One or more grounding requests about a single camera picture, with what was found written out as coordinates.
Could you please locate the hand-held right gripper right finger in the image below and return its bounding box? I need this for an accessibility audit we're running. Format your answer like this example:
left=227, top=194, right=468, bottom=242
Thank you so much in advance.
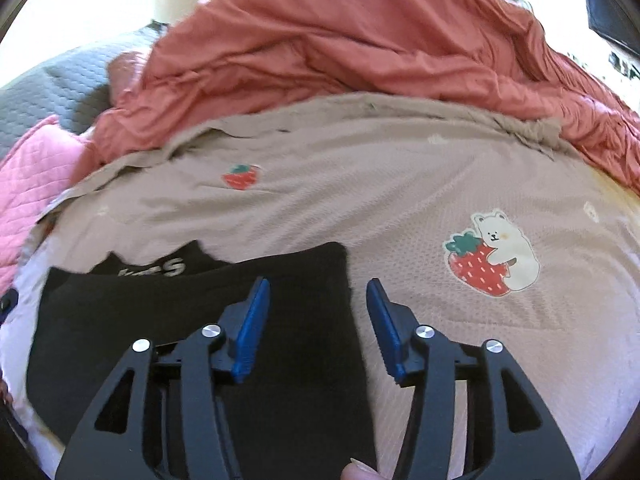
left=366, top=277, right=582, bottom=480

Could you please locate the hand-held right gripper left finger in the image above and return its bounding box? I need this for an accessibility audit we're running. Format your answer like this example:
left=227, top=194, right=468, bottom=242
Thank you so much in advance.
left=55, top=276, right=272, bottom=480

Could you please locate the black sweater with orange cuffs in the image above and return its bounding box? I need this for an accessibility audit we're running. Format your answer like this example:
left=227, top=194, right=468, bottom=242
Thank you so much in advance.
left=25, top=241, right=379, bottom=480

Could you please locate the person's right hand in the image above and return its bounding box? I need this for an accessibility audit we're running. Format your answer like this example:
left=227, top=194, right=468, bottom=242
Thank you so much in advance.
left=340, top=457, right=383, bottom=480

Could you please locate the beige strawberry print bedsheet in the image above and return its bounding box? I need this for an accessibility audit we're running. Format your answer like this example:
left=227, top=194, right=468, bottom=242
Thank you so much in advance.
left=0, top=92, right=640, bottom=480

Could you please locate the pink quilted blanket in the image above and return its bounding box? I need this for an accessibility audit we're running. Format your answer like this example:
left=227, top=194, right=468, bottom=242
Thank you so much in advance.
left=0, top=115, right=96, bottom=297

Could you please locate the pale pink pillow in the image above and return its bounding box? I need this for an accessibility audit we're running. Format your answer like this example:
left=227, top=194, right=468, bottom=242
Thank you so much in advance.
left=107, top=52, right=156, bottom=103

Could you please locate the coral red duvet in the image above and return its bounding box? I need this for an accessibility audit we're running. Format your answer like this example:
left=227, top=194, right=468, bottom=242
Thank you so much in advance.
left=92, top=0, right=640, bottom=192

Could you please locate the grey quilted headboard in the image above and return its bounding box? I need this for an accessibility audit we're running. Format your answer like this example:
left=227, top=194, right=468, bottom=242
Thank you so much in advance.
left=0, top=22, right=169, bottom=161

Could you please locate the dark monitor screen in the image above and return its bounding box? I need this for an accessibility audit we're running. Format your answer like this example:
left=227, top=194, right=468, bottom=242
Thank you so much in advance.
left=581, top=0, right=637, bottom=47

